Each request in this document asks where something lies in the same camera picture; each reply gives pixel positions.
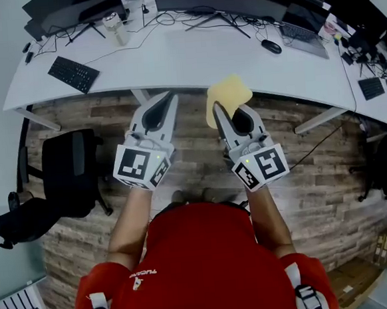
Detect flat brown cardboard box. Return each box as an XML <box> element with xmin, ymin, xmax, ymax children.
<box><xmin>324</xmin><ymin>255</ymin><xmax>387</xmax><ymax>309</ymax></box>

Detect long black keyboard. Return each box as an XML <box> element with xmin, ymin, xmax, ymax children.
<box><xmin>46</xmin><ymin>52</ymin><xmax>102</xmax><ymax>97</ymax></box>

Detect flat black monitor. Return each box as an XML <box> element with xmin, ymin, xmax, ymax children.
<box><xmin>21</xmin><ymin>0</ymin><xmax>131</xmax><ymax>51</ymax></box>

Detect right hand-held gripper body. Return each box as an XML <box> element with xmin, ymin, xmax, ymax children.
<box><xmin>224</xmin><ymin>130</ymin><xmax>293</xmax><ymax>195</ymax></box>

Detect pink packet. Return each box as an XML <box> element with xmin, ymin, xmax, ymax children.
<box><xmin>322</xmin><ymin>19</ymin><xmax>338</xmax><ymax>36</ymax></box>

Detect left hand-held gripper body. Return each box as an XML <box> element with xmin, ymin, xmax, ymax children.
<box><xmin>110</xmin><ymin>127</ymin><xmax>180</xmax><ymax>194</ymax></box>

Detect yellow cloth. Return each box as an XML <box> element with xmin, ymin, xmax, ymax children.
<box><xmin>203</xmin><ymin>72</ymin><xmax>256</xmax><ymax>130</ymax></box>

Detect thin black desk cable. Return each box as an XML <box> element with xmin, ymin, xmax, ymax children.
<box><xmin>336</xmin><ymin>41</ymin><xmax>358</xmax><ymax>115</ymax></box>

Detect person's brown shoe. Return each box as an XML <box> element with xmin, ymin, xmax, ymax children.
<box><xmin>170</xmin><ymin>189</ymin><xmax>187</xmax><ymax>206</ymax></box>

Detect person's red shirt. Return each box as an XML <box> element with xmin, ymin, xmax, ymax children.
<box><xmin>63</xmin><ymin>191</ymin><xmax>340</xmax><ymax>309</ymax></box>

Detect black computer mouse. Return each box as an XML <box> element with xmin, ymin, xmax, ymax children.
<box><xmin>260</xmin><ymin>38</ymin><xmax>283</xmax><ymax>56</ymax></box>

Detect black power adapter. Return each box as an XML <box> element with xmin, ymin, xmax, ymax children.
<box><xmin>21</xmin><ymin>42</ymin><xmax>35</xmax><ymax>64</ymax></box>

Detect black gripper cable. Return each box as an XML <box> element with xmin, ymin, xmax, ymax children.
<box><xmin>283</xmin><ymin>112</ymin><xmax>362</xmax><ymax>172</ymax></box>

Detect short black keyboard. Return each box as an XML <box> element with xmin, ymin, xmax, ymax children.
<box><xmin>357</xmin><ymin>76</ymin><xmax>386</xmax><ymax>102</ymax></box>

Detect person's right forearm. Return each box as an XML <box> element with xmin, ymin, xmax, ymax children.
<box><xmin>245</xmin><ymin>184</ymin><xmax>298</xmax><ymax>262</ymax></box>

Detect grey laptop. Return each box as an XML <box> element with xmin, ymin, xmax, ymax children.
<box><xmin>277</xmin><ymin>0</ymin><xmax>336</xmax><ymax>64</ymax></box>

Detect person's left forearm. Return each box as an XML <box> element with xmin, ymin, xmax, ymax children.
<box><xmin>101</xmin><ymin>185</ymin><xmax>162</xmax><ymax>273</ymax></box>

